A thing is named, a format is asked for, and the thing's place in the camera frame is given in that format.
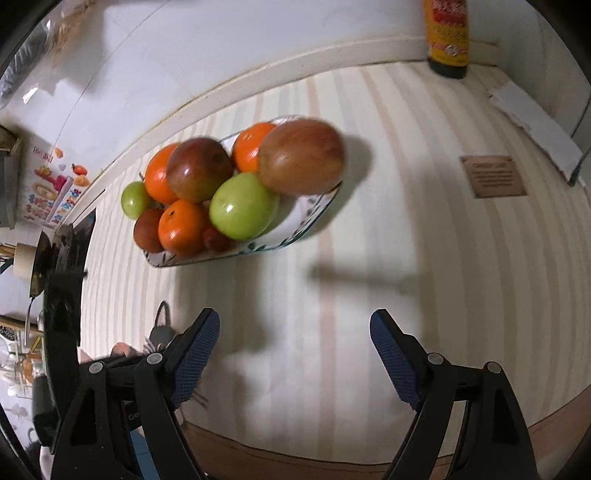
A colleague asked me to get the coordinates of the brown label tag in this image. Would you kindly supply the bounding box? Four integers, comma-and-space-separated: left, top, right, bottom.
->
460, 155, 527, 199

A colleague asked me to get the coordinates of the small orange fruit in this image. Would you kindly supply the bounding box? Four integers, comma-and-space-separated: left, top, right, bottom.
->
158, 199, 209, 258

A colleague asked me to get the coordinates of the dark red fruit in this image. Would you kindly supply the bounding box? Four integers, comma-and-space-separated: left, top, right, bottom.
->
133, 208, 164, 254

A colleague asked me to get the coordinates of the floral oval plate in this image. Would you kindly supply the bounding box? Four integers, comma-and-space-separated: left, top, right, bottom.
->
121, 118, 346, 260

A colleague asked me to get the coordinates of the round mandarin orange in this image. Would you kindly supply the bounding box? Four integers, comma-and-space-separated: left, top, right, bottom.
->
231, 122, 276, 173

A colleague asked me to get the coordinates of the larger cherry tomato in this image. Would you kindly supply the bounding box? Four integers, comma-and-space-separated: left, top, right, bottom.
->
201, 225, 233, 253

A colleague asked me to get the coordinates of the colourful wall sticker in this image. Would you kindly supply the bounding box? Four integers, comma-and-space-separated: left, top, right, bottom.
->
17, 135, 96, 230

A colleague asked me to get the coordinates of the black gas stove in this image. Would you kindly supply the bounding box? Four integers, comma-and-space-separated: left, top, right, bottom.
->
32, 213, 96, 447

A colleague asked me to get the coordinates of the paper towel roll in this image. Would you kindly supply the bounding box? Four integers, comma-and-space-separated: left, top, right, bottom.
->
13, 243, 37, 281

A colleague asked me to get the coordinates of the green apple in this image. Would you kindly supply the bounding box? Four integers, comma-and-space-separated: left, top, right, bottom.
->
120, 181, 155, 220
209, 172, 280, 241

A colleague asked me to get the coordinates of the folded white cloth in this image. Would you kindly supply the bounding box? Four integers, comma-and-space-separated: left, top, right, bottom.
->
489, 81, 583, 185

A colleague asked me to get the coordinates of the green apple on plate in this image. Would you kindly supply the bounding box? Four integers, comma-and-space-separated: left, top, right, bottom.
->
209, 172, 280, 241

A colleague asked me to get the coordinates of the large red apple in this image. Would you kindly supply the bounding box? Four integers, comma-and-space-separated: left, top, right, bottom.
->
257, 118, 346, 196

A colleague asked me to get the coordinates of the striped table mat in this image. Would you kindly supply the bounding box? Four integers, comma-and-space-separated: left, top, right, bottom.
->
81, 63, 590, 465

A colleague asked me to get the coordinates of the dark sauce bottle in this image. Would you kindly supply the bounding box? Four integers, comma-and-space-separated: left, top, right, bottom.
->
423, 0, 470, 79

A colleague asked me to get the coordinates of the large orange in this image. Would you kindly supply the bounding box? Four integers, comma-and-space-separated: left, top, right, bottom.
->
144, 143, 178, 205

